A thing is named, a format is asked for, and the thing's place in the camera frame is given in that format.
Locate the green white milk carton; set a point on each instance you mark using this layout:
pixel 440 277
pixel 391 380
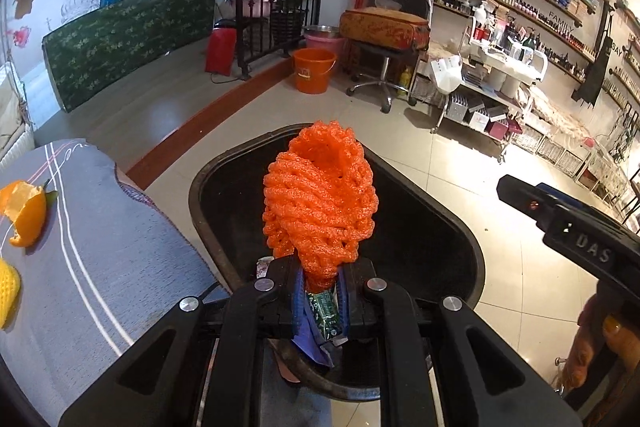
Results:
pixel 326 313

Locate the black metal railing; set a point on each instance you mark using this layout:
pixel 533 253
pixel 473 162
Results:
pixel 267 26

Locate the orange foam fruit net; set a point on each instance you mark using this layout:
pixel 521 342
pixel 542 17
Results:
pixel 319 202

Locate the orange patterned suitcase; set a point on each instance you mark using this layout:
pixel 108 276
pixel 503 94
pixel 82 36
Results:
pixel 390 29

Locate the orange plastic bucket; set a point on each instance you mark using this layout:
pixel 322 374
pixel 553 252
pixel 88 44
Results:
pixel 313 69

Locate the white cosmetics trolley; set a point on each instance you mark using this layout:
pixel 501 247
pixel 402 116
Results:
pixel 481 78

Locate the purple plastic bag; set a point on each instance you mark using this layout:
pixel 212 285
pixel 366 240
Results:
pixel 306 336

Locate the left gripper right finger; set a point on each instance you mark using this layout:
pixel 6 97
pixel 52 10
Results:
pixel 441 363

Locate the right hand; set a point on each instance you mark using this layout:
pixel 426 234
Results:
pixel 600 324

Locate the white wicker swing sofa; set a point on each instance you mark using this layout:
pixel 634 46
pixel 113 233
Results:
pixel 17 134

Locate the green floral covered counter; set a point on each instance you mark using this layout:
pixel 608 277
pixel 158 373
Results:
pixel 87 55

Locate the red box on floor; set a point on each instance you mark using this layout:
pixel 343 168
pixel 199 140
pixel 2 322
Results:
pixel 220 51

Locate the pink basin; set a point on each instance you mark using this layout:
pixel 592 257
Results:
pixel 325 37

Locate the swivel stool chrome base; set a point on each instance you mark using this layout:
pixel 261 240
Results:
pixel 381 80

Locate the yellow foam fruit net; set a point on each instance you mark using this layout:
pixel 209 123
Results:
pixel 10 286

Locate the orange peel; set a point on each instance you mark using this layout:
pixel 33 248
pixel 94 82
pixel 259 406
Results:
pixel 26 206

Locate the grey striped bed sheet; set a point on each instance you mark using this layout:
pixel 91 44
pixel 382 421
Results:
pixel 107 266

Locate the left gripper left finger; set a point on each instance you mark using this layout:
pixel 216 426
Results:
pixel 199 365

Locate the black trash bin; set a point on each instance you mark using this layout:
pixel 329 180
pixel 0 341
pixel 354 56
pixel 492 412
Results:
pixel 417 243

